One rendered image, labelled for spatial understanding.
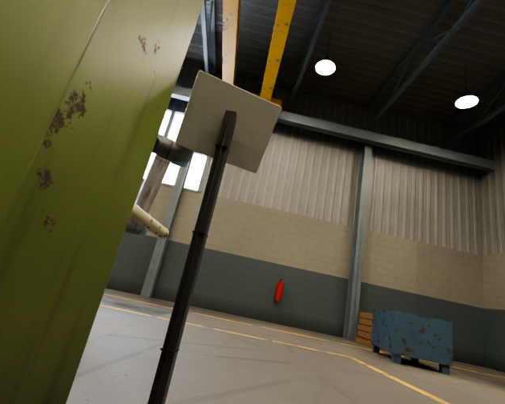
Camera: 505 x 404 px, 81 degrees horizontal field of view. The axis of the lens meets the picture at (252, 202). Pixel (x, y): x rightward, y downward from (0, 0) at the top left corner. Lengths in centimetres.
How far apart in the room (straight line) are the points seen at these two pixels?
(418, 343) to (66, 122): 522
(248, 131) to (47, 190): 79
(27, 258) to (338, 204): 878
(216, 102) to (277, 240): 734
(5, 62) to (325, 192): 888
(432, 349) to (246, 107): 483
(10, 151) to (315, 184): 884
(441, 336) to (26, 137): 544
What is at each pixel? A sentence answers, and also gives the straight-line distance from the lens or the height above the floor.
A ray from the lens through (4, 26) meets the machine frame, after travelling 39.
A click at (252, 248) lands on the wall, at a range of 821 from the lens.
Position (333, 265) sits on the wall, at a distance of 868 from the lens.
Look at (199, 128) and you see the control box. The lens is 116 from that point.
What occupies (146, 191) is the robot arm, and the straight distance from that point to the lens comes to 217.
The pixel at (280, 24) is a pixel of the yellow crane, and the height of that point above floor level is 588.
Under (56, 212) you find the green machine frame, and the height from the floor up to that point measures 51.
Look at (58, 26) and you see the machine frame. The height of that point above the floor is 68.
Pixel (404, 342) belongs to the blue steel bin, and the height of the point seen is 30.
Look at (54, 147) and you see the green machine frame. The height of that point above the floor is 60.
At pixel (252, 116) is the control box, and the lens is 119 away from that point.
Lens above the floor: 43
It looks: 18 degrees up
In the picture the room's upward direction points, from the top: 12 degrees clockwise
